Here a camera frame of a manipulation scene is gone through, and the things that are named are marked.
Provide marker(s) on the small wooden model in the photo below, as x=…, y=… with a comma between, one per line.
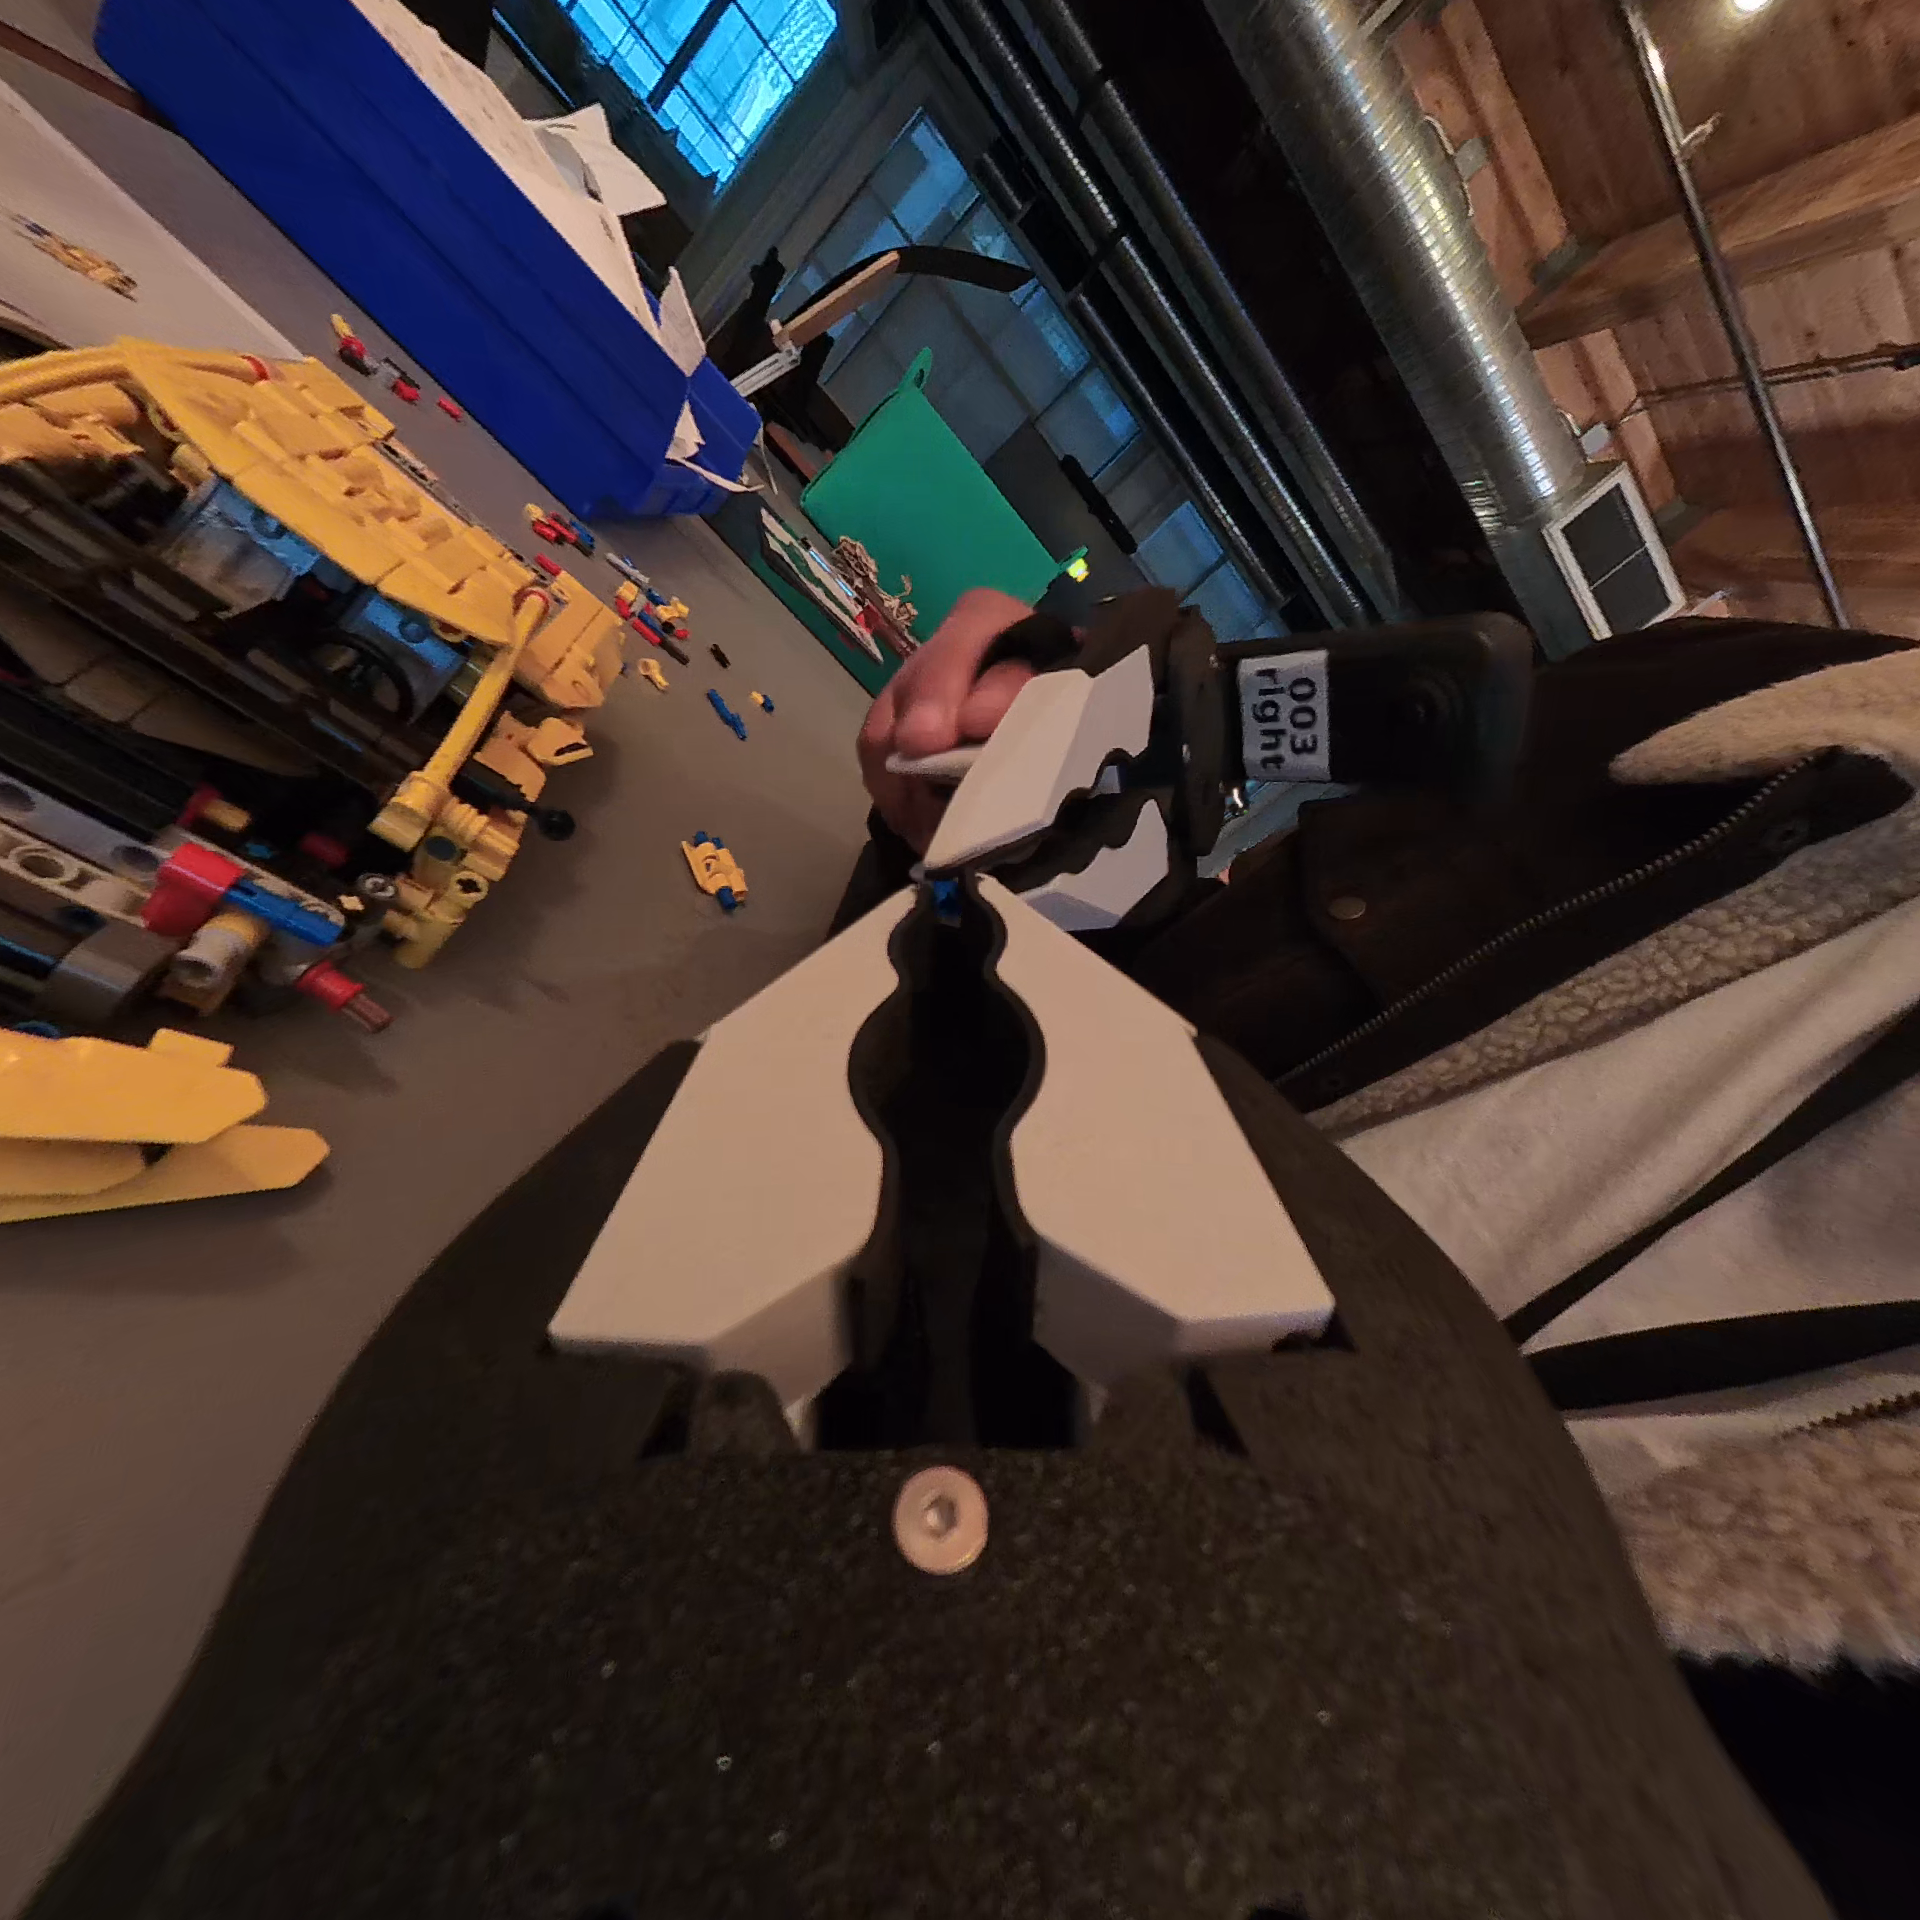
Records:
x=869, y=578

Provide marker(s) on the silver ventilation duct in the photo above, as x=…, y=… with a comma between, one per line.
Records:
x=1425, y=271

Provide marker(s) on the white crumpled papers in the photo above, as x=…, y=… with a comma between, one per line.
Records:
x=586, y=181

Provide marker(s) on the blue storage bin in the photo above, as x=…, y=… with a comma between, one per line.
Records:
x=377, y=224

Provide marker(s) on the person's fleece-lined jacket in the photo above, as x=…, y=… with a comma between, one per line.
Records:
x=1770, y=884

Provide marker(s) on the white vent grille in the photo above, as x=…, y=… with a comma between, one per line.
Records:
x=1612, y=547

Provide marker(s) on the yellow panel brick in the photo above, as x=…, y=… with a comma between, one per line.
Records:
x=715, y=866

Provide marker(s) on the instruction booklet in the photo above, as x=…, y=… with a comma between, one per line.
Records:
x=91, y=224

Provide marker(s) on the scatter of small coloured pins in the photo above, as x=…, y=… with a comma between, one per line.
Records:
x=646, y=599

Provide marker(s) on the wooden articulated stand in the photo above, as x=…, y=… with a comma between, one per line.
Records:
x=841, y=299

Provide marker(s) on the grey desk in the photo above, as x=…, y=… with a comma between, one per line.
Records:
x=601, y=1050

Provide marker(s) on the person's right hand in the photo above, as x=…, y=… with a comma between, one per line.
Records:
x=931, y=690

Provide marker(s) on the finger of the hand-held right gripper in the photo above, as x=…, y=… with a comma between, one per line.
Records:
x=1036, y=764
x=1126, y=879

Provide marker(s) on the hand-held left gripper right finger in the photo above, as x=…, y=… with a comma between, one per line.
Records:
x=1171, y=1200

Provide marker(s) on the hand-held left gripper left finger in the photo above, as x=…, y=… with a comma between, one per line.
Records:
x=705, y=1200

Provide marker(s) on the person's white sweater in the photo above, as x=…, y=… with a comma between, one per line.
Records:
x=1500, y=1171

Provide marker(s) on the yellow toy brick car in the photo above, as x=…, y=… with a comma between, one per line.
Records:
x=377, y=509

